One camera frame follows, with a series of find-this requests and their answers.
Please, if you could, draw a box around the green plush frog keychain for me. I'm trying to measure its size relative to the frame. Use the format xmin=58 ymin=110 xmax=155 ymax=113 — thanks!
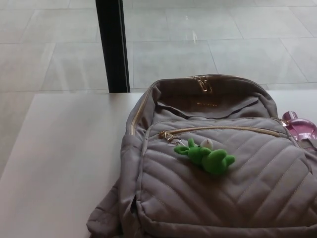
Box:
xmin=173 ymin=138 xmax=236 ymax=177

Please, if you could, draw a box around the grey quilted backpack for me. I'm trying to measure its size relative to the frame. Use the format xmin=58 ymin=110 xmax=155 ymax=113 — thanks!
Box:
xmin=85 ymin=75 xmax=317 ymax=238

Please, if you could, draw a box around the pink transparent water bottle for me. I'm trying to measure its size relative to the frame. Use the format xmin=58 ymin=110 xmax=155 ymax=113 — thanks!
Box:
xmin=282 ymin=111 xmax=317 ymax=142

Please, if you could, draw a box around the black window frame post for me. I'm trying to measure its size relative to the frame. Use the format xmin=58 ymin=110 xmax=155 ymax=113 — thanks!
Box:
xmin=95 ymin=0 xmax=131 ymax=93

